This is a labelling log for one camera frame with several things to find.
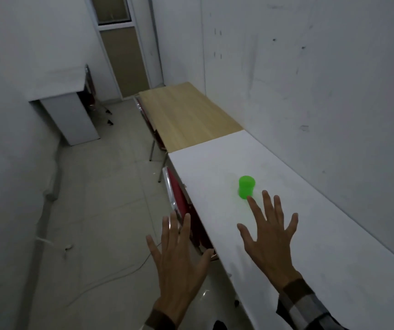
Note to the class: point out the person's left hand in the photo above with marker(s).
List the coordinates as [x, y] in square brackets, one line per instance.
[178, 278]

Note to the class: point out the person's right hand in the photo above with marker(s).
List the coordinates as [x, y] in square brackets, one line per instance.
[272, 252]

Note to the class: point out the person's left thumb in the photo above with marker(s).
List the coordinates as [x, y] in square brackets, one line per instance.
[204, 261]

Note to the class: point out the person's left little finger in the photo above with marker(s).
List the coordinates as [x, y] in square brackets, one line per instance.
[154, 249]

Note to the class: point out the person's left middle finger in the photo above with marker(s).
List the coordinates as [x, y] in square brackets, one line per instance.
[176, 231]

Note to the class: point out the person's right middle finger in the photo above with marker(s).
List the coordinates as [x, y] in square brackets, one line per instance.
[268, 209]

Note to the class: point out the person's right little finger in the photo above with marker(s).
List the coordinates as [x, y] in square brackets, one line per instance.
[292, 226]

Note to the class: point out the person's right thumb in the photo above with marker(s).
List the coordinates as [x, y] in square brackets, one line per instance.
[246, 237]

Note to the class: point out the person's right forearm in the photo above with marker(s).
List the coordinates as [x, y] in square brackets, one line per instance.
[303, 309]

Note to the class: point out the person's left forearm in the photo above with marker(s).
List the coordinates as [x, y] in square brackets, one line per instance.
[159, 321]

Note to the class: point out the green plastic cup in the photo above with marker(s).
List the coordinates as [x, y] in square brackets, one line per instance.
[246, 187]

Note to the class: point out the red chair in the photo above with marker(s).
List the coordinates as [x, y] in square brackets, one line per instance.
[91, 94]
[181, 199]
[148, 123]

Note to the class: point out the person's black shoe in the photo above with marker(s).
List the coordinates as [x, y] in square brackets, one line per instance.
[221, 325]

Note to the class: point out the wooden table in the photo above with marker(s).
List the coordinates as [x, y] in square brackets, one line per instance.
[186, 115]

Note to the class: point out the white desk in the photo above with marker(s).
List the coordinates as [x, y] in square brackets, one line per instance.
[69, 113]

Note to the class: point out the brown panel door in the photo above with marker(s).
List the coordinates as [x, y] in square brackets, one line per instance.
[121, 61]

